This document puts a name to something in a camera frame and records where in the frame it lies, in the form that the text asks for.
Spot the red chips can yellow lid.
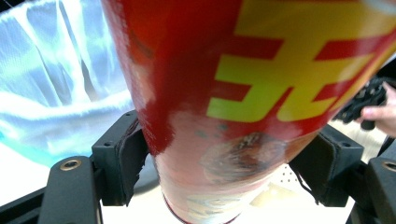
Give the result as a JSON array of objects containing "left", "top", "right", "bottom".
[{"left": 100, "top": 0, "right": 396, "bottom": 224}]

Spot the beige container with perforated lid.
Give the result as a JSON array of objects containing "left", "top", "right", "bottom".
[{"left": 248, "top": 163, "right": 304, "bottom": 209}]

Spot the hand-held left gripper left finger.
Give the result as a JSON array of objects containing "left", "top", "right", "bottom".
[{"left": 91, "top": 109, "right": 151, "bottom": 207}]

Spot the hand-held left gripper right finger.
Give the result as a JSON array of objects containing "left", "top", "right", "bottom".
[{"left": 287, "top": 123, "right": 366, "bottom": 209}]

